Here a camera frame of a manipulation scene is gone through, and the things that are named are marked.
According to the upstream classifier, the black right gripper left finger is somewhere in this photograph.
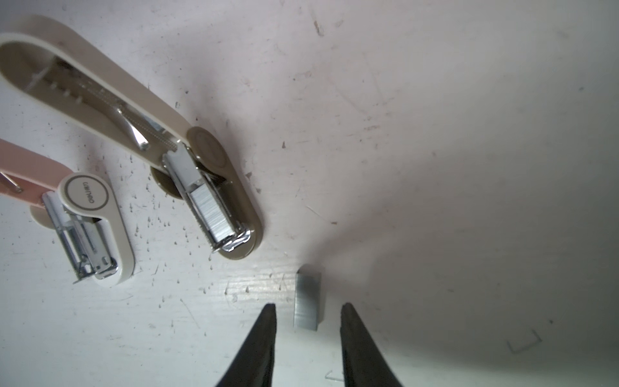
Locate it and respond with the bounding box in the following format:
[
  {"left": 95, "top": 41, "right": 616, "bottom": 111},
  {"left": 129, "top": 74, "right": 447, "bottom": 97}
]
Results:
[{"left": 217, "top": 303, "right": 277, "bottom": 387}]

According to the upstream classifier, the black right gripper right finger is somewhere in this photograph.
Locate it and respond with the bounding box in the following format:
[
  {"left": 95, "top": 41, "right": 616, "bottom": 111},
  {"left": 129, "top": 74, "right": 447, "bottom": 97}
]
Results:
[{"left": 340, "top": 303, "right": 402, "bottom": 387}]

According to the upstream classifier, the grey staple strip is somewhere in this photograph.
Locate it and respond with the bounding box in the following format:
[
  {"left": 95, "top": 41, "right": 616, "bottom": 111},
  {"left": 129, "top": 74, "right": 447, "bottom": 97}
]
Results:
[
  {"left": 190, "top": 184, "right": 236, "bottom": 249},
  {"left": 293, "top": 264, "right": 322, "bottom": 332}
]

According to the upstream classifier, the beige olive mini stapler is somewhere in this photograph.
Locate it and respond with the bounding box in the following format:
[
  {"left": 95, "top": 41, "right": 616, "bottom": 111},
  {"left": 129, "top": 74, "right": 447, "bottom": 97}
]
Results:
[{"left": 1, "top": 15, "right": 264, "bottom": 261}]

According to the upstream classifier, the single loose staple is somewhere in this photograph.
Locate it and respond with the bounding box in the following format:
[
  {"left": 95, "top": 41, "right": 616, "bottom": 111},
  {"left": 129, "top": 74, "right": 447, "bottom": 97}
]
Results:
[
  {"left": 506, "top": 328, "right": 543, "bottom": 355},
  {"left": 324, "top": 370, "right": 345, "bottom": 383}
]

